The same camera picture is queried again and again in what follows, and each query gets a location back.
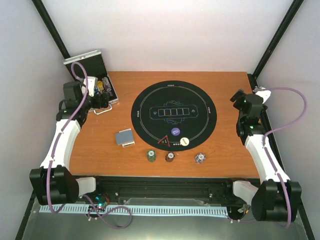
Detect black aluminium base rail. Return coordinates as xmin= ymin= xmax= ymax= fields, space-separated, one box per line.
xmin=88 ymin=176 xmax=245 ymax=206

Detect round black poker mat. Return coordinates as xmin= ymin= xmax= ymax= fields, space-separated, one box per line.
xmin=131 ymin=80 xmax=217 ymax=152

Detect red triangular all-in button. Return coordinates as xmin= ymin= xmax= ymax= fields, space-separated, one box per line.
xmin=157 ymin=135 xmax=171 ymax=147

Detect aluminium poker case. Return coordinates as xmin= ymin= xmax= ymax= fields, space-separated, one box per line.
xmin=63 ymin=49 xmax=119 ymax=110

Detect green poker chip stack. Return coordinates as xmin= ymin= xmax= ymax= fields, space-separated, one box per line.
xmin=146 ymin=149 xmax=156 ymax=163

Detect light blue cable duct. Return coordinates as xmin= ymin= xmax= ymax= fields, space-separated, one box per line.
xmin=39 ymin=204 xmax=229 ymax=218

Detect white big blind button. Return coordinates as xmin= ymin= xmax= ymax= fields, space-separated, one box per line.
xmin=180 ymin=137 xmax=190 ymax=146

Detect chips inside case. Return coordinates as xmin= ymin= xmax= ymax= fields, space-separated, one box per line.
xmin=96 ymin=77 xmax=113 ymax=96

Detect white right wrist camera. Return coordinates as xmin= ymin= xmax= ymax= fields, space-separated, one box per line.
xmin=253 ymin=87 xmax=271 ymax=104

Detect brown poker chip stack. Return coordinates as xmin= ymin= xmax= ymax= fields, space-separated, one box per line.
xmin=165 ymin=152 xmax=175 ymax=162

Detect purple small blind button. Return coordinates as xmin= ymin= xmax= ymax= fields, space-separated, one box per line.
xmin=171 ymin=127 xmax=181 ymax=136

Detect blue poker chip stack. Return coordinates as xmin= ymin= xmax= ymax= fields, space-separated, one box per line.
xmin=194 ymin=152 xmax=206 ymax=164

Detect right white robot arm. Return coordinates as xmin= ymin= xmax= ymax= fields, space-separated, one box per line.
xmin=230 ymin=88 xmax=302 ymax=225

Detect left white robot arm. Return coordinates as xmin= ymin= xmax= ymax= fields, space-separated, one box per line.
xmin=29 ymin=76 xmax=110 ymax=206

